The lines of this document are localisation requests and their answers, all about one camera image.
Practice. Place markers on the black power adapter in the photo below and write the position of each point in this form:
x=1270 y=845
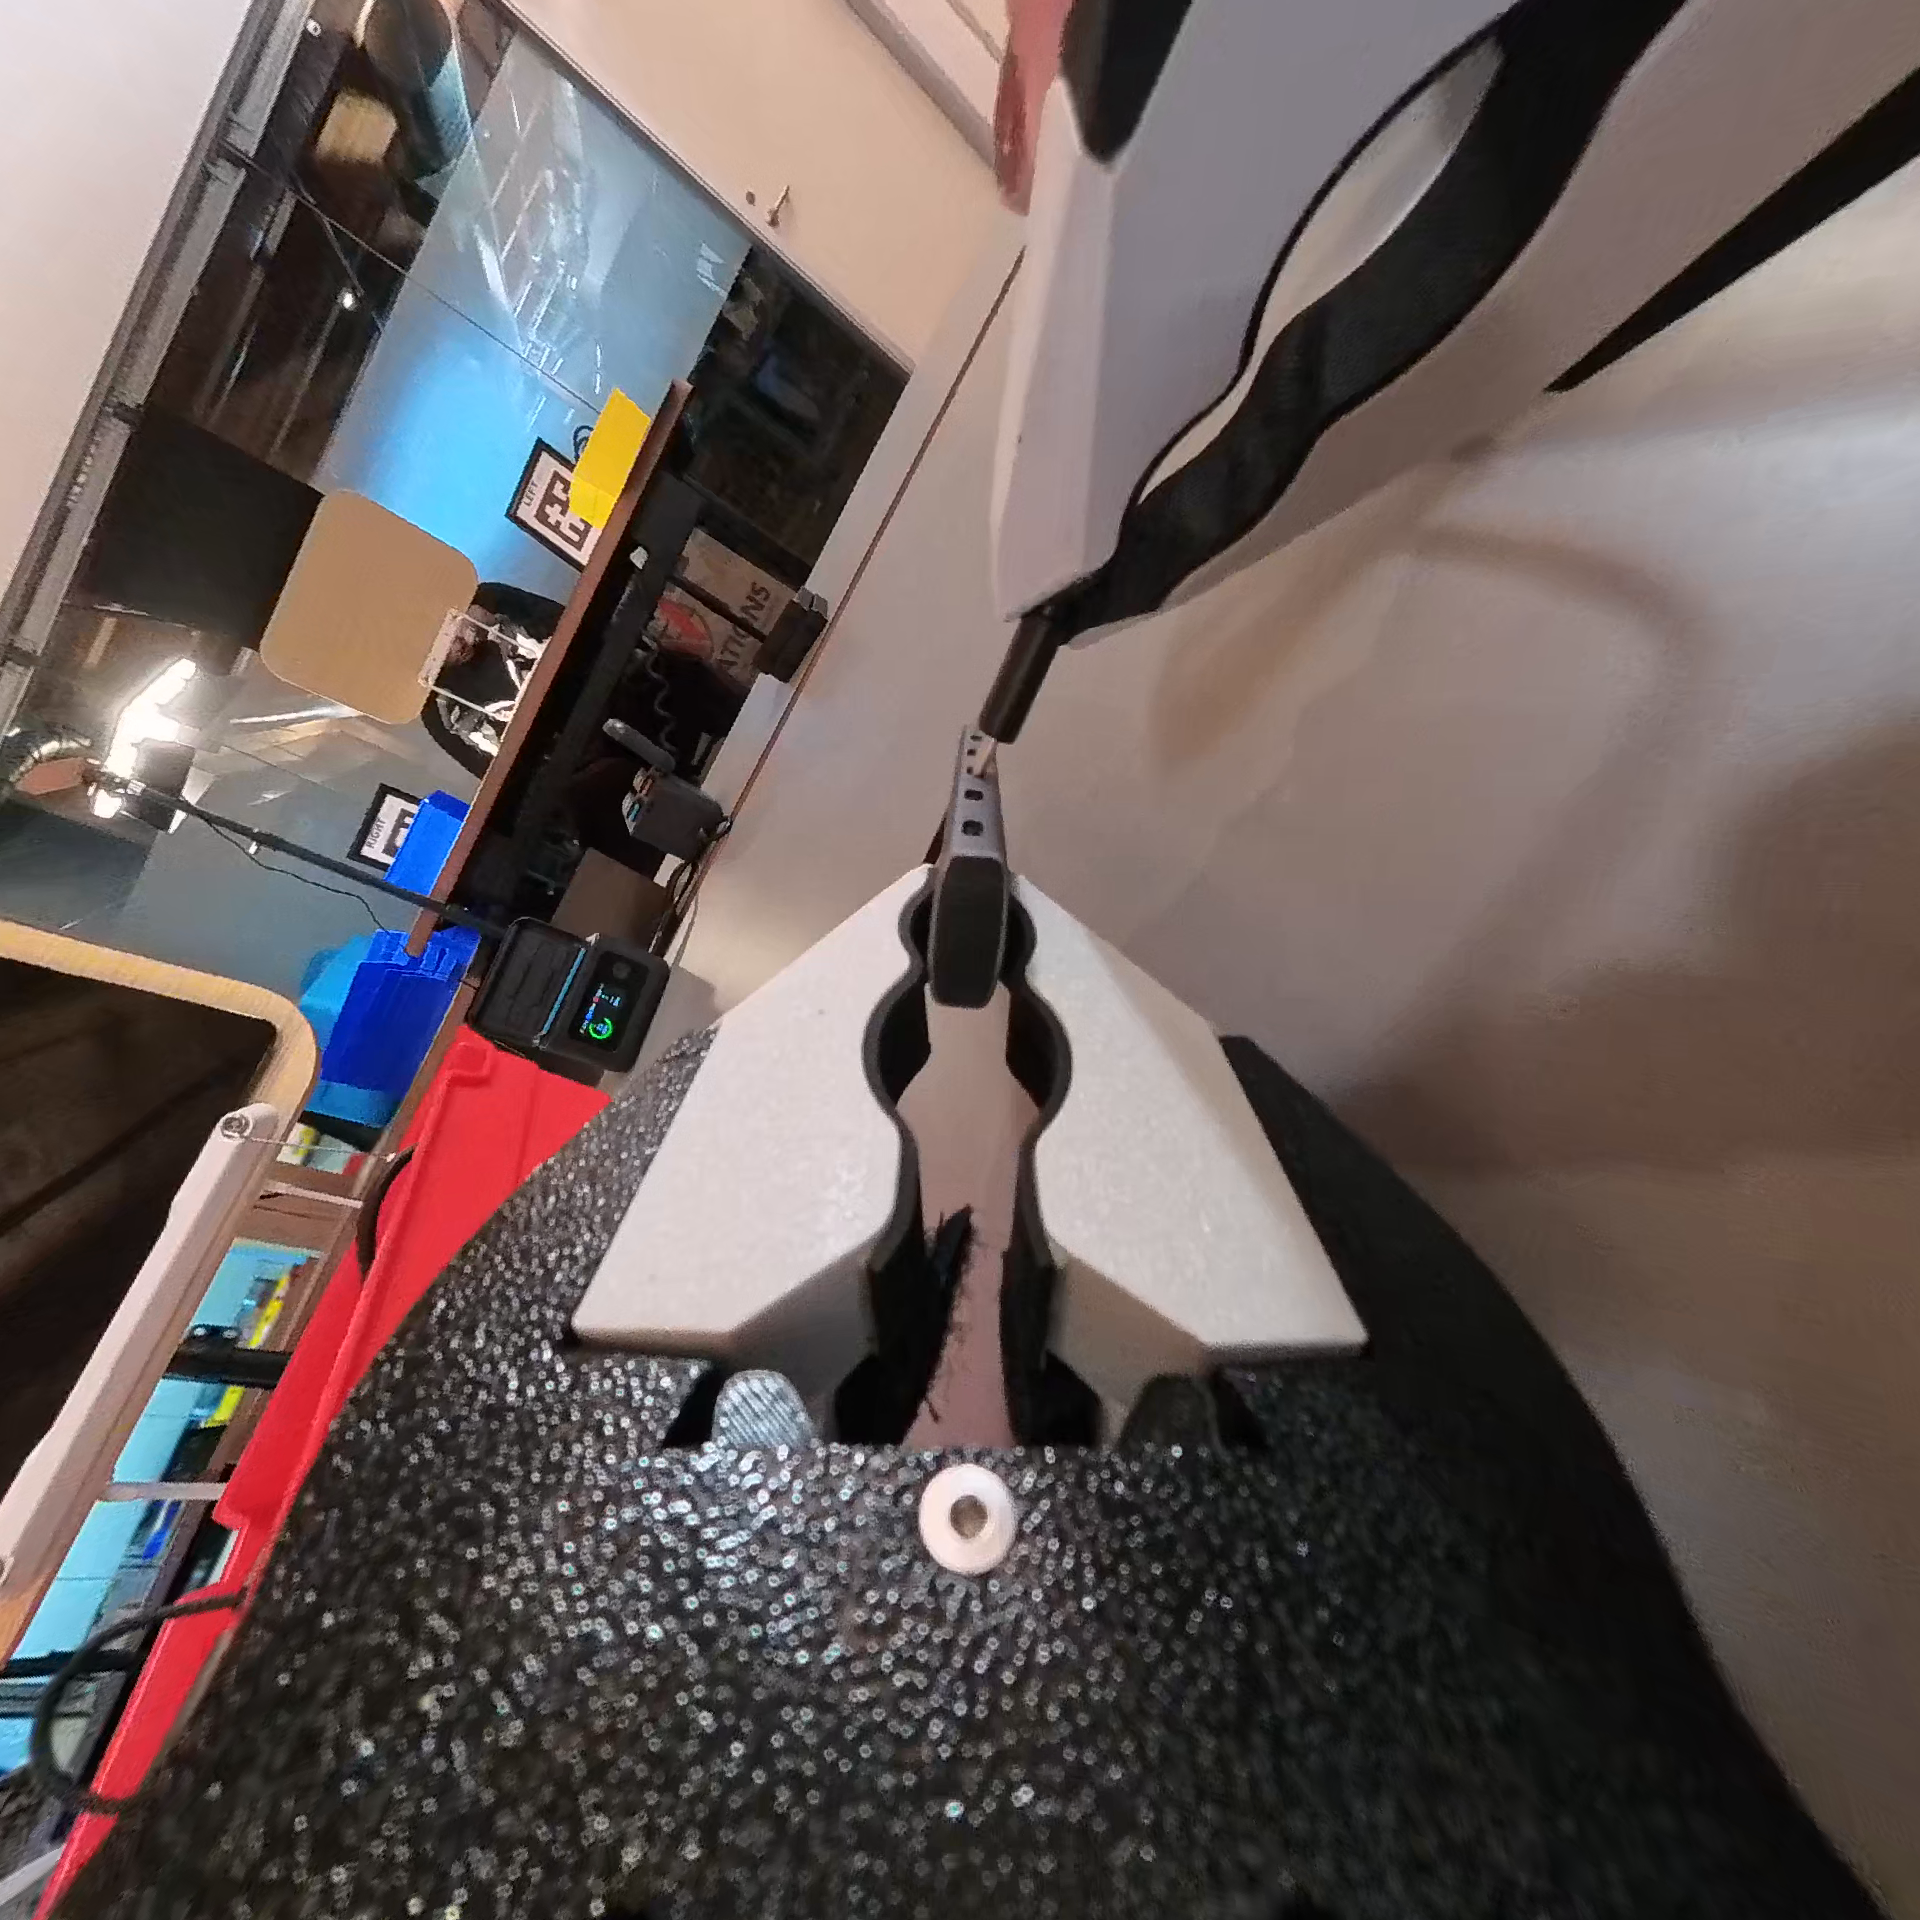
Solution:
x=674 y=813

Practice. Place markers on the yellow bin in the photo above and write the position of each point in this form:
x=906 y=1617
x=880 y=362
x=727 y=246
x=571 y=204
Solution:
x=613 y=450

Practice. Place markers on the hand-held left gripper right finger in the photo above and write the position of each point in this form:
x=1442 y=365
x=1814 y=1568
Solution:
x=1185 y=1184

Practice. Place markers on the red plastic bin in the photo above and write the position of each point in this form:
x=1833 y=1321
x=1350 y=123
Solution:
x=389 y=1229

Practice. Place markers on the black power station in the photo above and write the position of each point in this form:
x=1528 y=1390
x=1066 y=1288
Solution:
x=563 y=996

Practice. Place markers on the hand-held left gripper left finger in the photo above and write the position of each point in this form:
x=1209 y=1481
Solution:
x=750 y=1171

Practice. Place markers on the small beige panel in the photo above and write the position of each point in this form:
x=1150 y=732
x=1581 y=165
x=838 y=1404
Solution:
x=368 y=609

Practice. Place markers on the wooden framed dark panel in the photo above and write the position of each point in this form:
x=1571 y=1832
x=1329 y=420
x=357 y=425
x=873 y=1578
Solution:
x=106 y=1080

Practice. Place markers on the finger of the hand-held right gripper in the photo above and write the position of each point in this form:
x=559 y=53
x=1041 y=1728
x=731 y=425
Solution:
x=1141 y=329
x=1621 y=254

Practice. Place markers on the clear acrylic stand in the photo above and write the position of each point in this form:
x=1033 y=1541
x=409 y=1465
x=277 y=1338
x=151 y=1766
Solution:
x=458 y=661

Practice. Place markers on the black white tag sign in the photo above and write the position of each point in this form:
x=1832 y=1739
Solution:
x=383 y=826
x=551 y=510

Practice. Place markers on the black light stand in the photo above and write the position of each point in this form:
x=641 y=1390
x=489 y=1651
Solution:
x=299 y=854

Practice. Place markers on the wooden desk black legs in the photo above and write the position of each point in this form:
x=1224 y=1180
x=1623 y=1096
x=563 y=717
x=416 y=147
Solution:
x=586 y=661

